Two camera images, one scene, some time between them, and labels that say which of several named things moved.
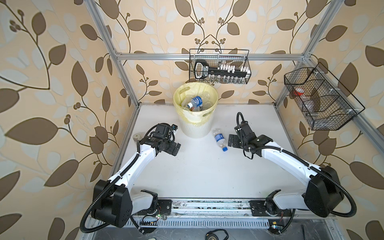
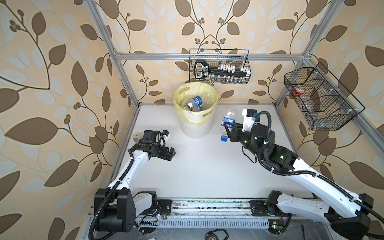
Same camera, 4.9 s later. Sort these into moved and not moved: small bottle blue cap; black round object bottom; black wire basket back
Moved: small bottle blue cap
Not moved: black round object bottom; black wire basket back
